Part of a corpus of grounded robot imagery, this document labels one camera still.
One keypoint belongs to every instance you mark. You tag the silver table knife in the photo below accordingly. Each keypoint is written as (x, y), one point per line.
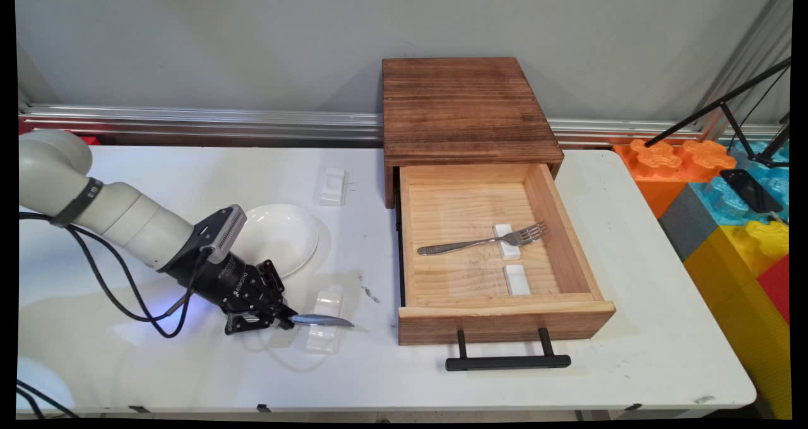
(322, 320)

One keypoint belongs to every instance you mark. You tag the dark wooden drawer cabinet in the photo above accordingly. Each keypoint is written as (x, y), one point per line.
(467, 107)

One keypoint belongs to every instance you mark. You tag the blue foam block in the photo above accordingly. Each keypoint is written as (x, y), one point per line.
(719, 202)

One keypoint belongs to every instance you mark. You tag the light wooden drawer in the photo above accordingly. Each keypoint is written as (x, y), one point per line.
(467, 271)

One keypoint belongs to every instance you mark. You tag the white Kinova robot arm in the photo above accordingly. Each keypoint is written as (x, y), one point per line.
(126, 214)

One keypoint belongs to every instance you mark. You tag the black smartphone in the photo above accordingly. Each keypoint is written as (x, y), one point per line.
(751, 190)

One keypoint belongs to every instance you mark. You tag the black tripod stand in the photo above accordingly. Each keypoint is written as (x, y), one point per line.
(713, 106)

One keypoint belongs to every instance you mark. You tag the aluminium rail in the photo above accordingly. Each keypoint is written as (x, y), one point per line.
(189, 123)

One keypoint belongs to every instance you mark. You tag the orange foam block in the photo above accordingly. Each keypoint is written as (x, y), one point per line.
(656, 176)

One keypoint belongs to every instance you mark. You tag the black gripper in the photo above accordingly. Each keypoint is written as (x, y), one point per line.
(224, 284)

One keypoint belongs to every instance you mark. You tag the silver fork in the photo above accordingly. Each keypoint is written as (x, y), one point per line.
(454, 246)

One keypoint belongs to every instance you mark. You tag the red foam block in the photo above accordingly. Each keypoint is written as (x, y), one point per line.
(776, 287)
(89, 141)

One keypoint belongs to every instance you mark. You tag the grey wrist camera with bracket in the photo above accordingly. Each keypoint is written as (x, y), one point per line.
(221, 233)

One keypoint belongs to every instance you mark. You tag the white ceramic cutlery rest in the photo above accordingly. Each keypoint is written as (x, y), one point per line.
(322, 340)
(517, 281)
(510, 252)
(332, 186)

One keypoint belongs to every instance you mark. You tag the grey foam block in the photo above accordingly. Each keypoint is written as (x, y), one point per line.
(688, 224)

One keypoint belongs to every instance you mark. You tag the round white plate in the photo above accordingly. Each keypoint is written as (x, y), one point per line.
(284, 236)

